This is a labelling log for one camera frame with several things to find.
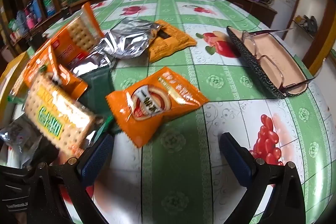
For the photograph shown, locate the small silver foil packet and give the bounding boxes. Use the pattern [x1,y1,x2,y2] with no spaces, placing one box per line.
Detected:
[70,52,118,76]

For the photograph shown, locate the large silver foil packet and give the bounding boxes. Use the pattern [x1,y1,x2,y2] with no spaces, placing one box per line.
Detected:
[101,18,162,59]

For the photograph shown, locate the dark grey object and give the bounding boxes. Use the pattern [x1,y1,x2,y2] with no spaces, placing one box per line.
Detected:
[302,15,319,32]

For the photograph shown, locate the crumpled silver wrapper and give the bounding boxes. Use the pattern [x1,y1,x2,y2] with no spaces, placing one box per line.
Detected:
[0,122,34,155]

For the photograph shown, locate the brown frame eyeglasses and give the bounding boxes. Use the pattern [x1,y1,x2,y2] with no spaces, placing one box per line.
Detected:
[241,27,315,93]

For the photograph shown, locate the dark green packet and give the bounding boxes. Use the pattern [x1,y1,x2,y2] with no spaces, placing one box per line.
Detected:
[80,67,114,132]

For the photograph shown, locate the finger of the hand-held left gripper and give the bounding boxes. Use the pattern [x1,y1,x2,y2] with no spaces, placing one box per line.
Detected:
[31,141,61,165]

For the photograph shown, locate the row of colourful bottles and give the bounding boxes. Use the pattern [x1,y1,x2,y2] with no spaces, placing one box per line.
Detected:
[8,0,57,41]

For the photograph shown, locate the orange round biscuit print packet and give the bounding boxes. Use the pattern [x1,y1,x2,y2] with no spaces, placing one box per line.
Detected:
[106,67,209,147]

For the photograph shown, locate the small orange cracker packet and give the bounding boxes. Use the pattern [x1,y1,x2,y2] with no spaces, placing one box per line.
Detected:
[24,40,88,98]

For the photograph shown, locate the large orange cracker packet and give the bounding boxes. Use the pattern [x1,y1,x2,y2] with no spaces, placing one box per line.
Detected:
[43,2,105,69]

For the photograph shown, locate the fruit print tablecloth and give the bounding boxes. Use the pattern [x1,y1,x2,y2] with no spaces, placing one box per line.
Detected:
[0,0,336,224]

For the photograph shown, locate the yellow box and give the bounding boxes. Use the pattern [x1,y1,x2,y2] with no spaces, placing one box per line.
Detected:
[0,51,29,111]

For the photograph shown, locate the green label cracker packet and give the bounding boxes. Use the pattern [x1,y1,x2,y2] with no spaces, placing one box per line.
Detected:
[8,73,113,159]

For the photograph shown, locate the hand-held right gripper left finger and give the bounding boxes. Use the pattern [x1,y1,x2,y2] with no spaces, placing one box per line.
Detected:
[26,133,114,224]

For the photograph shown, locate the orange text print snack packet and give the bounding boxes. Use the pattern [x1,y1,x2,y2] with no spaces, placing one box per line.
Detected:
[148,20,197,63]

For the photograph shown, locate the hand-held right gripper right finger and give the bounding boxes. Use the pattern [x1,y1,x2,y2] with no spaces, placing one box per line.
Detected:
[220,132,306,224]

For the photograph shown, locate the wooden corner cabinet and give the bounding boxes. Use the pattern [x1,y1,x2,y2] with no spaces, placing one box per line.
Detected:
[218,0,278,28]

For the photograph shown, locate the black patterned glasses case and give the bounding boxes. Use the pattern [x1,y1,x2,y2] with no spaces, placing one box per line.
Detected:
[226,26,315,100]

